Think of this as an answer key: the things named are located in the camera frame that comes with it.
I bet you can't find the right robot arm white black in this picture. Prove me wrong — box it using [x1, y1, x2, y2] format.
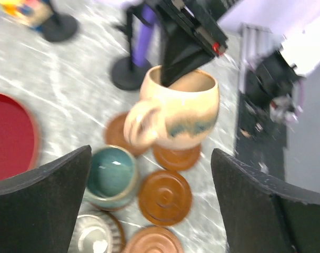
[147, 1, 320, 108]

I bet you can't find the colourful toy car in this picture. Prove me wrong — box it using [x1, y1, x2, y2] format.
[0, 0, 53, 28]

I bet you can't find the red round tray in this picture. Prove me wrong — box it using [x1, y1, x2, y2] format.
[0, 93, 41, 181]

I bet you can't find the purple toy microphone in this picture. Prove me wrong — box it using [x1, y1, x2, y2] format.
[132, 3, 156, 71]

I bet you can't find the wooden coaster two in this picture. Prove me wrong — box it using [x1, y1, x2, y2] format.
[123, 226, 184, 253]

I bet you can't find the wooden coaster six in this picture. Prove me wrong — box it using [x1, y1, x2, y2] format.
[138, 170, 192, 226]

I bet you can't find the wooden coaster four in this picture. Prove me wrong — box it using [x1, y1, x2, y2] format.
[103, 112, 148, 157]

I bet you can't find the wooden coaster one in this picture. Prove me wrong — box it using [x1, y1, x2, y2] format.
[105, 212, 126, 252]

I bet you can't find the black stand of pink microphone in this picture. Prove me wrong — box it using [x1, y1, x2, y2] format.
[41, 12, 79, 43]

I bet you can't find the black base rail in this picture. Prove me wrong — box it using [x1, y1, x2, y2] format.
[233, 68, 288, 181]

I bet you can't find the wooden coaster five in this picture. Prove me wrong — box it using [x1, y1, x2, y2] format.
[153, 144, 202, 171]

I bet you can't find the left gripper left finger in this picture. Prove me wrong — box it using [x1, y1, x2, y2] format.
[0, 145, 92, 253]

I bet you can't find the aluminium rail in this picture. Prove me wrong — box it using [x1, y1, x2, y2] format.
[238, 24, 274, 93]

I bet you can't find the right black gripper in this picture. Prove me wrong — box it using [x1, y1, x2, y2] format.
[146, 1, 228, 87]

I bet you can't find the beige ceramic mug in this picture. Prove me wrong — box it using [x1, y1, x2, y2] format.
[123, 66, 220, 150]

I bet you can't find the black stand of purple microphone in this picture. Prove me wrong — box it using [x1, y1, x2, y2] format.
[111, 2, 148, 91]

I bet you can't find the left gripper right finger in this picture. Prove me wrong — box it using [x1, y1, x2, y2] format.
[211, 149, 320, 253]

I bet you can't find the grey striped mug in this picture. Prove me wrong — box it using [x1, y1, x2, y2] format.
[68, 210, 114, 253]

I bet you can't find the teal glazed mug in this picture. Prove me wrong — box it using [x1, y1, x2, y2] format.
[84, 145, 141, 211]

